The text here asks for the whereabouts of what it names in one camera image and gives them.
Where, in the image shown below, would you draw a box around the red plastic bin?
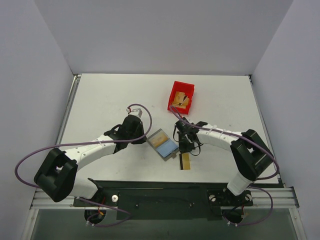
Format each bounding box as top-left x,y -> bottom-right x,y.
167,81 -> 195,115

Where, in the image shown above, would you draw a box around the grey card holder wallet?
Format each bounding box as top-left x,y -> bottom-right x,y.
147,128 -> 179,161

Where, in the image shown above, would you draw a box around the purple cable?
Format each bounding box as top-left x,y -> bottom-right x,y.
169,104 -> 280,228
14,103 -> 153,228

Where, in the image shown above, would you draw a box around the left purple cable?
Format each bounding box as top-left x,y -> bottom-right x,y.
14,103 -> 153,228

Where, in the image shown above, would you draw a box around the gold card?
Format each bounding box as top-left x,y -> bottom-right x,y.
151,132 -> 168,148
179,153 -> 191,171

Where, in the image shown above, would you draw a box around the aluminium table frame rail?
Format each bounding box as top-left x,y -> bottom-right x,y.
21,73 -> 82,240

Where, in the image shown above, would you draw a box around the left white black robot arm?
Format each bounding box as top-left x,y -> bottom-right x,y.
34,114 -> 144,206

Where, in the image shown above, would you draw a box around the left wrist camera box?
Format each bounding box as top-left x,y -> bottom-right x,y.
126,108 -> 143,118

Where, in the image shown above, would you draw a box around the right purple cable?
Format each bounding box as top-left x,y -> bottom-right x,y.
169,104 -> 280,228

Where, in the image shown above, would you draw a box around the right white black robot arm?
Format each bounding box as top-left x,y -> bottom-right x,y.
174,117 -> 274,205

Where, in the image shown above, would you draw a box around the gold cards in bin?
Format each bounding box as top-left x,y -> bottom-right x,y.
172,91 -> 189,109

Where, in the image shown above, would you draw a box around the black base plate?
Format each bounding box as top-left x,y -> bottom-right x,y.
72,179 -> 253,221

